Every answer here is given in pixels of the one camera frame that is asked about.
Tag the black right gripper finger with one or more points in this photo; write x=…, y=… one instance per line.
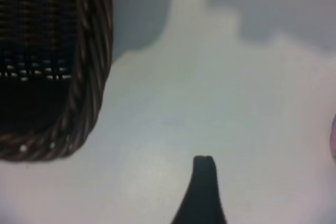
x=203, y=195

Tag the pink peach with green mark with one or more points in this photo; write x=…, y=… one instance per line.
x=334, y=140

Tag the dark brown wicker basket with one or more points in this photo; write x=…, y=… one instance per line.
x=39, y=24

